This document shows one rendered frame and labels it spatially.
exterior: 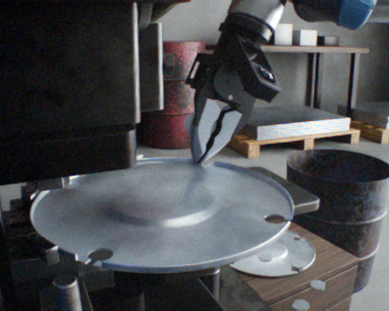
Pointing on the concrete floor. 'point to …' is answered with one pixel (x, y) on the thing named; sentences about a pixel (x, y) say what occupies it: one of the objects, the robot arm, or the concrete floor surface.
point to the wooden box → (346, 283)
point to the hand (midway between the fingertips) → (203, 155)
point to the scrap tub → (344, 201)
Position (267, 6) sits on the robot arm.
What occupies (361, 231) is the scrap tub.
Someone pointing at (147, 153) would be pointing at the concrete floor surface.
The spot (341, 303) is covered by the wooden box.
